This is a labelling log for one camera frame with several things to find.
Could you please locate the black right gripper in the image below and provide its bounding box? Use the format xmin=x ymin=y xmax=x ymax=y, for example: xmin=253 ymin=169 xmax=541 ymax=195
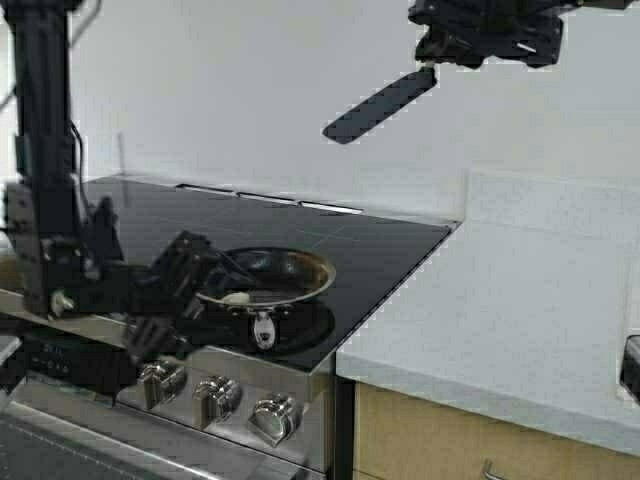
xmin=408 ymin=1 xmax=565 ymax=69

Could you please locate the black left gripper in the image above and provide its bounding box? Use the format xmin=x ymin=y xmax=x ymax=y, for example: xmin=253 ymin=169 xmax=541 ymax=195
xmin=47 ymin=231 xmax=220 ymax=366

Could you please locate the black frying pan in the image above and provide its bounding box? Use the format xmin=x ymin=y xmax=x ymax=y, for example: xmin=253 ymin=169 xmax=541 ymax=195
xmin=197 ymin=247 xmax=337 ymax=355

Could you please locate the black spatula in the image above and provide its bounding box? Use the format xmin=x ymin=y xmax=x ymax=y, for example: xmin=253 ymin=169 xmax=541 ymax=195
xmin=322 ymin=62 xmax=438 ymax=145

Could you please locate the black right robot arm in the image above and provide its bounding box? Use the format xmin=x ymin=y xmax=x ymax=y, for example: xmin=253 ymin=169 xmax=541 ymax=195
xmin=408 ymin=0 xmax=631 ymax=70

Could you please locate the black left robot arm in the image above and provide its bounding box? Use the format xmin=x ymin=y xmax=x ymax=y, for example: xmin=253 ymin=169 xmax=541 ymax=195
xmin=1 ymin=1 xmax=218 ymax=364

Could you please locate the left chrome stove knob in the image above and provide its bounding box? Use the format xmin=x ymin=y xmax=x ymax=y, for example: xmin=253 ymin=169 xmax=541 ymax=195
xmin=138 ymin=360 xmax=187 ymax=410

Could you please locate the chrome stove knob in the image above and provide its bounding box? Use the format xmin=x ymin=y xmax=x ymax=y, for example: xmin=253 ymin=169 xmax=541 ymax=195
xmin=138 ymin=360 xmax=187 ymax=410
xmin=247 ymin=394 xmax=304 ymax=447
xmin=192 ymin=376 xmax=243 ymax=430

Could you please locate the middle chrome stove knob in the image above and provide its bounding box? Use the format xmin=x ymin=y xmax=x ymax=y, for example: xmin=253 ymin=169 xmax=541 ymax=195
xmin=192 ymin=376 xmax=243 ymax=430

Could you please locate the stainless steel stove range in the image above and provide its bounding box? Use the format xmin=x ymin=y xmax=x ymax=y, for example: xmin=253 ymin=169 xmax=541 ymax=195
xmin=10 ymin=178 xmax=451 ymax=479

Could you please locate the right chrome stove knob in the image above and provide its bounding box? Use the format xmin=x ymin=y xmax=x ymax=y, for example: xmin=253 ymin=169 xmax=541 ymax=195
xmin=247 ymin=394 xmax=304 ymax=447

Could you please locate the wooden cabinet drawer front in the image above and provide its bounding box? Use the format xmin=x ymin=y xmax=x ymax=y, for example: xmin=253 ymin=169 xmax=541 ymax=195
xmin=354 ymin=384 xmax=639 ymax=479

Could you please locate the black object at right edge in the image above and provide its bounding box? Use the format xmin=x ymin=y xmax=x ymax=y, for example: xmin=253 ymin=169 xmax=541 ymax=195
xmin=620 ymin=335 xmax=640 ymax=402

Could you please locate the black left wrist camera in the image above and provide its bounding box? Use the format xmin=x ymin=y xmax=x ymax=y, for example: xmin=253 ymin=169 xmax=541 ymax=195
xmin=83 ymin=196 xmax=124 ymax=272

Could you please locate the oven door handle bar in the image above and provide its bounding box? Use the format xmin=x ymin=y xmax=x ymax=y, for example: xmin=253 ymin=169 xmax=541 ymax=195
xmin=1 ymin=403 xmax=310 ymax=479

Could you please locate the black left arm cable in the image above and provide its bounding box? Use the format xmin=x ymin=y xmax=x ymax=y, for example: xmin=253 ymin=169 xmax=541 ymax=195
xmin=0 ymin=0 xmax=103 ymax=211

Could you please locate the metal drawer handle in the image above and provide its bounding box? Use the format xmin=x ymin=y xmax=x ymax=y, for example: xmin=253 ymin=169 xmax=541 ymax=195
xmin=481 ymin=458 xmax=551 ymax=480

